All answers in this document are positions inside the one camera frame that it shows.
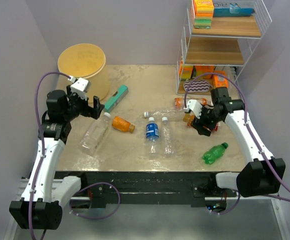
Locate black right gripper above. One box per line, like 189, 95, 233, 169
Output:
191, 103, 222, 137

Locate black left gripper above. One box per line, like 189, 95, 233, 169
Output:
63, 85, 104, 121

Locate green plastic bottle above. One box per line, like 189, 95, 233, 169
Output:
202, 142, 229, 165

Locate orange juice bottle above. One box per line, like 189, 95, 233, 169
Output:
112, 116, 135, 133
182, 113, 195, 127

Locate red label red cap bottle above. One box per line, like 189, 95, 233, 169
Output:
211, 122, 221, 133

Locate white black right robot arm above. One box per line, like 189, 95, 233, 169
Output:
184, 87, 286, 198

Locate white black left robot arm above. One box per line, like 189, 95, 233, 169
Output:
9, 90, 104, 230

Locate yellow plastic bin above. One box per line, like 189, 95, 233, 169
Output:
57, 43, 111, 103

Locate large clear square bottle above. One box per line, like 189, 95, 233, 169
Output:
79, 112, 111, 156

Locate crushed clear bottle white cap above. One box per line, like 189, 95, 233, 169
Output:
143, 106, 185, 122

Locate teal rectangular box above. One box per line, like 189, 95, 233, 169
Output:
103, 84, 129, 113

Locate orange label clear bottle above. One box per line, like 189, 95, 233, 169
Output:
174, 97, 211, 109

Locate slim clear bottle white cap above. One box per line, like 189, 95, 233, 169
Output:
161, 116, 175, 156

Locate purple wavy pattern pouch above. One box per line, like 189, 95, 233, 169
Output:
183, 79, 213, 94

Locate blue label clear bottle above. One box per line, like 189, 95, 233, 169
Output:
145, 117, 160, 156

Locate orange box right bottom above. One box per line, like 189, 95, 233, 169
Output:
211, 71, 229, 89

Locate orange box bottom shelf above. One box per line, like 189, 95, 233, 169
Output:
194, 65, 215, 79

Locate sponge pack bottom shelf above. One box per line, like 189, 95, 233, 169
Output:
178, 60, 194, 79

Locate blue box on shelf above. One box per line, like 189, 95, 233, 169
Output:
213, 2, 255, 18

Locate stacked colourful sponges top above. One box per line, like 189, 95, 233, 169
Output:
192, 0, 214, 29

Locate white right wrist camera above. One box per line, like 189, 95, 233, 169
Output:
183, 99, 203, 119

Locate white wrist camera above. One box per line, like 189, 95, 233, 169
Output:
183, 99, 203, 119
68, 75, 91, 101

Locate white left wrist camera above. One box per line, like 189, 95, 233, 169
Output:
68, 75, 91, 101

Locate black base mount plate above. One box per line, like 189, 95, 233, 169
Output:
55, 171, 236, 208

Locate white wire shelf rack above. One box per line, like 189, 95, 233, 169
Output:
175, 0, 272, 95

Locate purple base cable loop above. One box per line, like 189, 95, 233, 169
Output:
69, 182, 122, 220

